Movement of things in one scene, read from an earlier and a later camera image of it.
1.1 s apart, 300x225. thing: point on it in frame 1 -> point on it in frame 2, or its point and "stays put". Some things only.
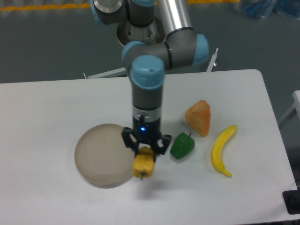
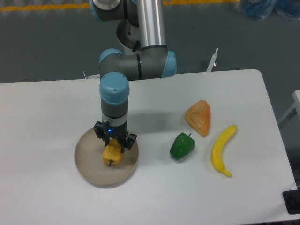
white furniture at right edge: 296,105 stays put
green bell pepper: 182,146 stays put
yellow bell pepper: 144,163 -> 112,153
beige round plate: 102,159 stays put
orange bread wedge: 198,116 stays put
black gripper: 146,132 -> 117,132
